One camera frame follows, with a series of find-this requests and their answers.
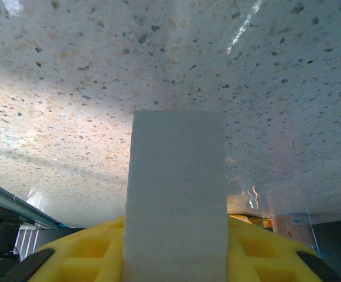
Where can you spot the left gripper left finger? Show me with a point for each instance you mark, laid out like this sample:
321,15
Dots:
85,264

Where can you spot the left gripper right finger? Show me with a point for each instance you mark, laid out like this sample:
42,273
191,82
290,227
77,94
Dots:
264,258

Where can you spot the white paper box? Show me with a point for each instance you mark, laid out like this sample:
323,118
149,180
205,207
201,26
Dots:
176,191

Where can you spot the aluminium frame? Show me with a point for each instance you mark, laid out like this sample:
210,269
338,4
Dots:
17,201

